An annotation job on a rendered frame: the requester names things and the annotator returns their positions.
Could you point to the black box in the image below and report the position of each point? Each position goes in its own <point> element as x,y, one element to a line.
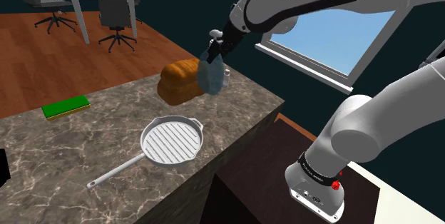
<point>3,167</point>

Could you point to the green and yellow sponge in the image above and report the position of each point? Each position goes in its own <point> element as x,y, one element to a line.
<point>64,106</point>

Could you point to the white grill pan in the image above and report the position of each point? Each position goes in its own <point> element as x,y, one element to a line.
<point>172,141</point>

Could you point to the translucent blue spray bottle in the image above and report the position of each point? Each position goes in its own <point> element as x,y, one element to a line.
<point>212,79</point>

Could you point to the white framed window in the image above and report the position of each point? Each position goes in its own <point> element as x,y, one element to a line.
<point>330,39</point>

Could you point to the small white shaker bottle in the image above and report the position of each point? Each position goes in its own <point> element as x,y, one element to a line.
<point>226,78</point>

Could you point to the brown bread loaf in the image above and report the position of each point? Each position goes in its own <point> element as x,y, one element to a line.
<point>179,82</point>

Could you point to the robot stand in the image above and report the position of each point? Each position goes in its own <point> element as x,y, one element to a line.
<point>264,171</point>

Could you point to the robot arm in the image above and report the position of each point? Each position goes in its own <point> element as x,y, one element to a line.
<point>382,112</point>

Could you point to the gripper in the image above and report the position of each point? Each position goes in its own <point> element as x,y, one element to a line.
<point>232,37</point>

